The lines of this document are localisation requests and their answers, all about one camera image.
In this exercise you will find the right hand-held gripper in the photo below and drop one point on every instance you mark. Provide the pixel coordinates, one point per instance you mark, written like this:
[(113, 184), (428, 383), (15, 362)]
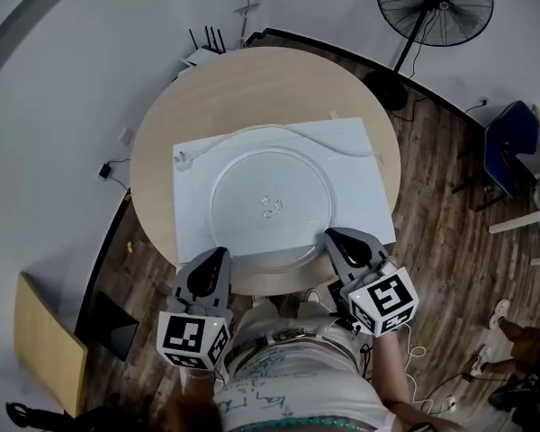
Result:
[(387, 304)]

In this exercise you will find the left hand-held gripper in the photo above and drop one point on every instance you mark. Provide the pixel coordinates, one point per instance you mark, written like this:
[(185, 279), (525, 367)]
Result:
[(184, 338)]

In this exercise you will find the round glass turntable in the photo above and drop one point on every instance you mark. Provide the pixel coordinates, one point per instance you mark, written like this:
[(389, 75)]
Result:
[(243, 196)]

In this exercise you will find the person's left forearm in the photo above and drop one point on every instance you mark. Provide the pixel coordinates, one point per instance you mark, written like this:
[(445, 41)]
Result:
[(198, 394)]

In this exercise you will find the person's right forearm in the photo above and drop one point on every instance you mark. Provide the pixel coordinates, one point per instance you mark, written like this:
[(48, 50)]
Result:
[(391, 376)]

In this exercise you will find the white microwave oven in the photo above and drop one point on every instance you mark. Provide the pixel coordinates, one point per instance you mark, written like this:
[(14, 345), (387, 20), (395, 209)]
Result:
[(364, 196)]

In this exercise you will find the person's light trousers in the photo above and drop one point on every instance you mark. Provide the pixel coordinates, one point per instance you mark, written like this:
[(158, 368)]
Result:
[(274, 317)]

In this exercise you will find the small yellow floor object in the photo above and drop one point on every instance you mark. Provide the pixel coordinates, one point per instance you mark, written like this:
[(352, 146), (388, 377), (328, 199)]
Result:
[(128, 247)]

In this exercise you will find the person's belt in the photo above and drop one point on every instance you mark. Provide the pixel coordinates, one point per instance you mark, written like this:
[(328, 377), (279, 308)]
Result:
[(288, 335)]

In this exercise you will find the black flat panel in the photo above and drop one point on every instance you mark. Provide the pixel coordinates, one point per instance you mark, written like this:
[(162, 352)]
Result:
[(112, 331)]

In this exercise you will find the person's white printed shirt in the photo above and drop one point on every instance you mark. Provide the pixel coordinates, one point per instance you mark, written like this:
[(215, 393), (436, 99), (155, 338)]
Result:
[(297, 394)]

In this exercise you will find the black power adapter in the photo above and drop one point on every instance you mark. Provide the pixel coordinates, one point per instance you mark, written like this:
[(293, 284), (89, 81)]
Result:
[(105, 171)]

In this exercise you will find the wooden desk with white legs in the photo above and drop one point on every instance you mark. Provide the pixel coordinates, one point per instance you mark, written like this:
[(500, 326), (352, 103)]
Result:
[(517, 223)]

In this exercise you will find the yellow wooden board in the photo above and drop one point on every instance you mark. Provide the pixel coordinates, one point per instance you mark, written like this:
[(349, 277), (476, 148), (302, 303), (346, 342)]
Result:
[(47, 344)]

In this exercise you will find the white power strip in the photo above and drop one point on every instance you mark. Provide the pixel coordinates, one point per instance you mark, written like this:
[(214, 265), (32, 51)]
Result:
[(450, 403)]

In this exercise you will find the blue chair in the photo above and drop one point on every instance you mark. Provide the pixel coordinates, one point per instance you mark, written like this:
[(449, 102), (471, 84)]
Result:
[(504, 151)]

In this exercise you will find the black office chair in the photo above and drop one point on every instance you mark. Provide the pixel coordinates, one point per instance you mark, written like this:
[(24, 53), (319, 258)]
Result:
[(72, 416)]

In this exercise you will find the round wooden table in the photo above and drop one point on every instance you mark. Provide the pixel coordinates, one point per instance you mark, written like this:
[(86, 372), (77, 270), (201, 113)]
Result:
[(261, 88)]

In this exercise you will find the black floor equipment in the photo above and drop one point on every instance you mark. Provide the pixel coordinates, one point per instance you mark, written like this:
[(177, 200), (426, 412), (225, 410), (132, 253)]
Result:
[(526, 398)]

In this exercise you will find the white router with black antennas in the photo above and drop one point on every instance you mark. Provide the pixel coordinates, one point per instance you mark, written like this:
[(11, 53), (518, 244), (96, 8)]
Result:
[(200, 56)]

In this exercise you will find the white wall plate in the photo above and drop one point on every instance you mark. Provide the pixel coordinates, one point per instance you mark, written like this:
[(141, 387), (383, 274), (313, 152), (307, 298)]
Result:
[(125, 135)]

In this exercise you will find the white wall socket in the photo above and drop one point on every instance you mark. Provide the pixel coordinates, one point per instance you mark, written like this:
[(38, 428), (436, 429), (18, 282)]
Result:
[(482, 102)]

